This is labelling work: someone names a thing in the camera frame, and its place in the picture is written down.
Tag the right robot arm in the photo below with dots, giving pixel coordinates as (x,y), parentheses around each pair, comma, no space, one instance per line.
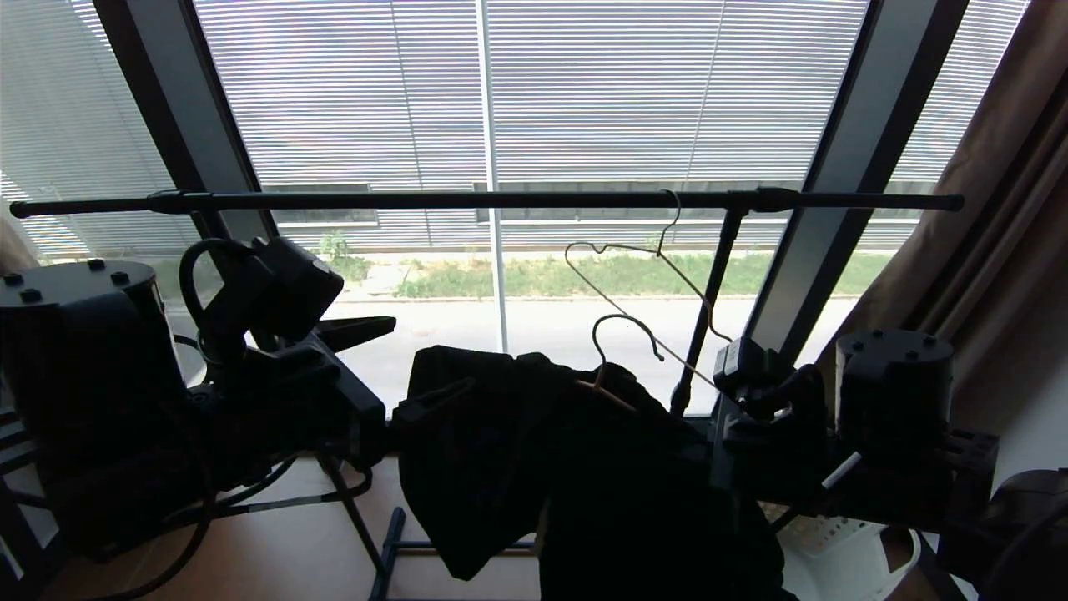
(893,392)

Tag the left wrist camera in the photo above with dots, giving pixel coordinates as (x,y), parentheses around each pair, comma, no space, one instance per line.
(296,288)

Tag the black clothes rack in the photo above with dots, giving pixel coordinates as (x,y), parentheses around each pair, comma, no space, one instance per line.
(501,200)

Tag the black garment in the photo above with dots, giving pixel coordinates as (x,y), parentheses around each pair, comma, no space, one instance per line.
(517,467)

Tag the beige curtain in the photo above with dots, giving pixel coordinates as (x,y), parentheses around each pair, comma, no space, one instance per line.
(12,250)

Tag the brown curtain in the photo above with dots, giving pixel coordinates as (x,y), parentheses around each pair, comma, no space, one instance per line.
(1001,209)

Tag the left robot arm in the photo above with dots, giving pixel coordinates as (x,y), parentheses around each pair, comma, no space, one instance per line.
(83,376)

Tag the window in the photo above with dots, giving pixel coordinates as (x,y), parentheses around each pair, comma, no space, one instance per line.
(851,167)

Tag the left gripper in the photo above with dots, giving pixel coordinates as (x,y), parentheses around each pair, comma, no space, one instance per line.
(309,401)

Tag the white laundry basket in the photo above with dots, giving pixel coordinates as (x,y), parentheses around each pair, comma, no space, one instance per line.
(843,551)

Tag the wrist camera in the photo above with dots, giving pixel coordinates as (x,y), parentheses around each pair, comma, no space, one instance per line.
(296,288)
(743,363)

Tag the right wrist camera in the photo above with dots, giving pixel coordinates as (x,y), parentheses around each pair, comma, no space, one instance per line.
(743,363)

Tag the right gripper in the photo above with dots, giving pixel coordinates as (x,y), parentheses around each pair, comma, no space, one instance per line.
(768,451)

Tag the pink clothes hanger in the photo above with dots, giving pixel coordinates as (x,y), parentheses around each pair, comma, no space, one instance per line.
(659,250)
(599,334)

